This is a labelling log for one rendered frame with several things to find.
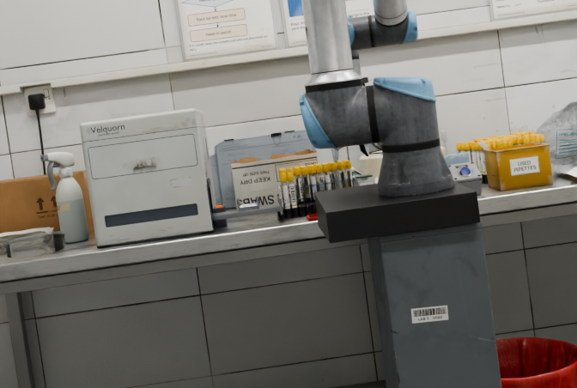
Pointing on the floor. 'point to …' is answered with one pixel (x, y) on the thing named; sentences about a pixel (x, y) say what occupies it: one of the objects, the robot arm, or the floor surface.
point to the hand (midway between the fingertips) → (349, 160)
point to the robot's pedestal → (434, 308)
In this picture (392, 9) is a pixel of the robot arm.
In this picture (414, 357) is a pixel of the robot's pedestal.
